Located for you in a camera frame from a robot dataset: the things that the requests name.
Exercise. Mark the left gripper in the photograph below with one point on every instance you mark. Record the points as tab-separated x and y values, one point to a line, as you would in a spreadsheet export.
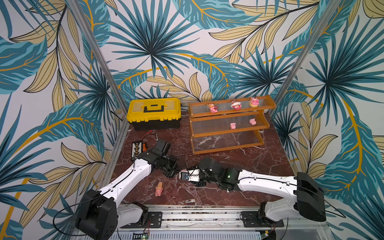
172	173

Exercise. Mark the pink yellow figure toy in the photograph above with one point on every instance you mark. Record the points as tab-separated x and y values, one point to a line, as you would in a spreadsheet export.
213	108

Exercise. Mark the pink strawberry cake figure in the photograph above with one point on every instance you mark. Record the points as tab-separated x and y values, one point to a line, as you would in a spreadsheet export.
236	105

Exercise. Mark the pink round pig figure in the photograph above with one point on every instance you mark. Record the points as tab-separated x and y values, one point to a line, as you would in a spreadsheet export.
254	102

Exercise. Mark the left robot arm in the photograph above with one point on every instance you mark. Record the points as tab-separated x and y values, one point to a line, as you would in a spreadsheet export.
99	213

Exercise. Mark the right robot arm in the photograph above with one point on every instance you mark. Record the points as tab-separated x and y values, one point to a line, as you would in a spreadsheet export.
300	195

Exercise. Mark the yellow black toolbox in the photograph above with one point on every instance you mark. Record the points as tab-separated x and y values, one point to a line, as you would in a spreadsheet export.
155	114

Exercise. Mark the orange clear plastic shelf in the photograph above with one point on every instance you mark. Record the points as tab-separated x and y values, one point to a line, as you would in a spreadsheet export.
211	133

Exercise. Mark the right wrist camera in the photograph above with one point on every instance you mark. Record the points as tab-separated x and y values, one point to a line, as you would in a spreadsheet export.
189	175

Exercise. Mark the aluminium mounting rail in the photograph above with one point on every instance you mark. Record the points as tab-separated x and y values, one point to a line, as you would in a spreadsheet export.
216	223

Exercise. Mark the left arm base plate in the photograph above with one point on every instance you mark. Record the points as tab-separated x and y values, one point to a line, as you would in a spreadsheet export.
152	220

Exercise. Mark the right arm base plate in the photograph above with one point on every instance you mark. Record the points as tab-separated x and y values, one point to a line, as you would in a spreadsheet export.
251	219

